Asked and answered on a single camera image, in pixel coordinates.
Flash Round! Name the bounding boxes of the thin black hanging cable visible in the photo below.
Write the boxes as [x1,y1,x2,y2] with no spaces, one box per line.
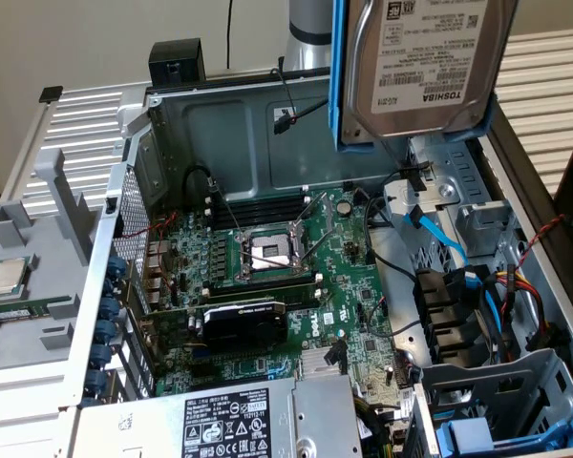
[225,0,236,72]

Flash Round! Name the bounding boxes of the hard disk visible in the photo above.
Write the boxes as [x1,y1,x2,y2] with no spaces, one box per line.
[328,0,520,155]

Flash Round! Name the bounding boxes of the black plastic bracket stack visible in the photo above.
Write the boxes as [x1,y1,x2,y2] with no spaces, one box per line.
[412,266,491,371]

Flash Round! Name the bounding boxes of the black RAM slot row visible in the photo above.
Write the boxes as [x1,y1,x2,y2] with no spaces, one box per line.
[204,187,312,229]
[203,272,322,309]

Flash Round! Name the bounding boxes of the black graphics card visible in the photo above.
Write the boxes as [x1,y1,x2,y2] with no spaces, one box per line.
[140,298,288,354]

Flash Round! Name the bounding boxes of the black looped wire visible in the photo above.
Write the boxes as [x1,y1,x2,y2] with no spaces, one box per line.
[182,163,221,211]

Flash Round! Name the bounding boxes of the green RAM stick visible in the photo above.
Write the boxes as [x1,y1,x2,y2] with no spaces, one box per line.
[0,296,73,328]

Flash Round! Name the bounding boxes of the twisted red black wire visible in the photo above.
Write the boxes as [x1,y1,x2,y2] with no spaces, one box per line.
[503,213,569,316]

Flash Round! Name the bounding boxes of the silver heatsink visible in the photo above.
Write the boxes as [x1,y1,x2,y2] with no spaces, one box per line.
[299,347,346,379]

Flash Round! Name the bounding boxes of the silver socket cover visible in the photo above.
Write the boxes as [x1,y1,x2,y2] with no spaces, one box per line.
[289,191,336,239]

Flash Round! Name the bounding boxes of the black motherboard wire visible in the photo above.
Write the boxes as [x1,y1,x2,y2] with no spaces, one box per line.
[362,195,419,281]

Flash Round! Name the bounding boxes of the coloured power wire bundle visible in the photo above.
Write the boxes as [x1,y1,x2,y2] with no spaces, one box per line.
[486,269,558,354]

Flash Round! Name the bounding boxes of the metal port block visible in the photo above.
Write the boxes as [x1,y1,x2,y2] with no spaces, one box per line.
[142,238,176,309]

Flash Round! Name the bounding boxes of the green motherboard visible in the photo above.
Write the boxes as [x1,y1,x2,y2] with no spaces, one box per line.
[140,184,414,433]

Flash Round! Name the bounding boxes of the black box bracket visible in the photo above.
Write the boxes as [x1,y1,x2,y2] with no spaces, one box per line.
[148,38,206,90]

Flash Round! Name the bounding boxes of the black yellow supply wires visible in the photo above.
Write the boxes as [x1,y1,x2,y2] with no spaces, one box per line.
[354,394,410,458]

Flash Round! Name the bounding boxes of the grey plastic parts rack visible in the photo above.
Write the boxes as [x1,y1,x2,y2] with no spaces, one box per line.
[0,147,104,376]

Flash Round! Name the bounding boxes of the silver socket locking lever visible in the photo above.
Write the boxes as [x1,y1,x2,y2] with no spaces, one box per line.
[208,177,244,239]
[301,222,335,269]

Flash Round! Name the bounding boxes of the grey metal drive cage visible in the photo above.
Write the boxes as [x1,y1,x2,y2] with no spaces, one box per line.
[407,135,524,261]

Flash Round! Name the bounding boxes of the grey power supply unit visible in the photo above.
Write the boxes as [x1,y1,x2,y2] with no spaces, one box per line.
[74,374,364,458]

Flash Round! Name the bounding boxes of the empty blue disk carrier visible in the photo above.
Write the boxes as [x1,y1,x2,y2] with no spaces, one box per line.
[434,399,573,454]

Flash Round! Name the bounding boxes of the CPU socket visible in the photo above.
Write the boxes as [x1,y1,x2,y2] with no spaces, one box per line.
[236,223,314,282]

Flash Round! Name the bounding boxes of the black wire with connector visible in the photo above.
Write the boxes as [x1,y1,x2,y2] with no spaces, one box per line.
[272,97,434,192]

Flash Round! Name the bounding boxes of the blue SATA wire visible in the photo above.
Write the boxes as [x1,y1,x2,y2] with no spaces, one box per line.
[403,205,505,349]

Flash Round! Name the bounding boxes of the silver CPU chip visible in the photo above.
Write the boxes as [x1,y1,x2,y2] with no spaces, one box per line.
[0,257,32,302]

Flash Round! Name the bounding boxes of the open grey PC case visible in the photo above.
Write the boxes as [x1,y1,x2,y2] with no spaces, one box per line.
[59,50,573,458]

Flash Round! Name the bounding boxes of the grey metal disk bay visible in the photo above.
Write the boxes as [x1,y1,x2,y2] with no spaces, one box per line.
[408,346,573,458]

